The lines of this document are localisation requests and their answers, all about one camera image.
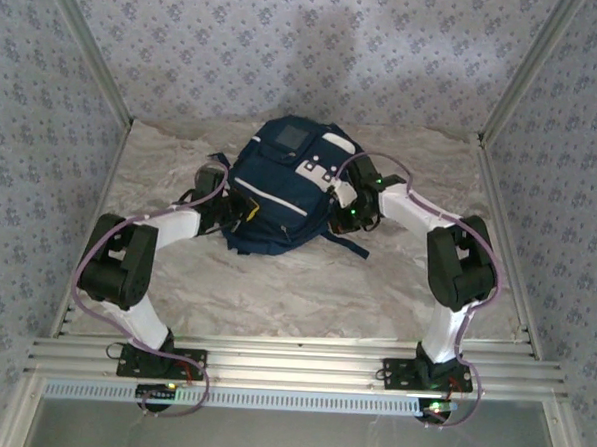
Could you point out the navy blue backpack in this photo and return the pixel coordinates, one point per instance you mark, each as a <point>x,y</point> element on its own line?
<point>275,197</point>

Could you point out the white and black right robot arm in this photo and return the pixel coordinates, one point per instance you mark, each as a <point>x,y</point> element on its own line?
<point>409,211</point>

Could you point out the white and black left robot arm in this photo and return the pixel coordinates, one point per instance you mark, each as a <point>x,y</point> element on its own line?
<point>175,227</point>

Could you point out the grey metal panel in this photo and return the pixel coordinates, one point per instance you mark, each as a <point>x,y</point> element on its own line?
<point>292,438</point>

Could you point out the aluminium side rail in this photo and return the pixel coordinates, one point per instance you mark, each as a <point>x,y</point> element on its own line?
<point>113,174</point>
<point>507,244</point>

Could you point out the aluminium mounting rail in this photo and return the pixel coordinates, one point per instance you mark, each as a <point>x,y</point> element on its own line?
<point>296,363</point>

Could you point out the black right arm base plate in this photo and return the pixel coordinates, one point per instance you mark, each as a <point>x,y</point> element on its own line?
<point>396,374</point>

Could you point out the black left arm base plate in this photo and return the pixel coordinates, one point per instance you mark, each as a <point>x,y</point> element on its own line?
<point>131,365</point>

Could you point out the aluminium frame post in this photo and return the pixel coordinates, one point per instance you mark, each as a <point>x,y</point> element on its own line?
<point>532,70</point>
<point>87,47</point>

